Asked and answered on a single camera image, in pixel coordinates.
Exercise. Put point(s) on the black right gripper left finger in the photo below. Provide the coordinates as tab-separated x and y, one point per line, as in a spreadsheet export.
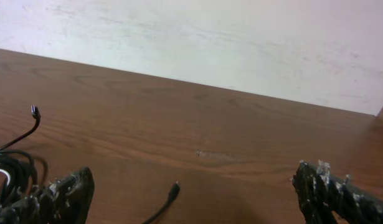
64	201

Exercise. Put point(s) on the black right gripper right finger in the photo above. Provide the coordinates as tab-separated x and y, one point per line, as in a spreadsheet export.
322	195

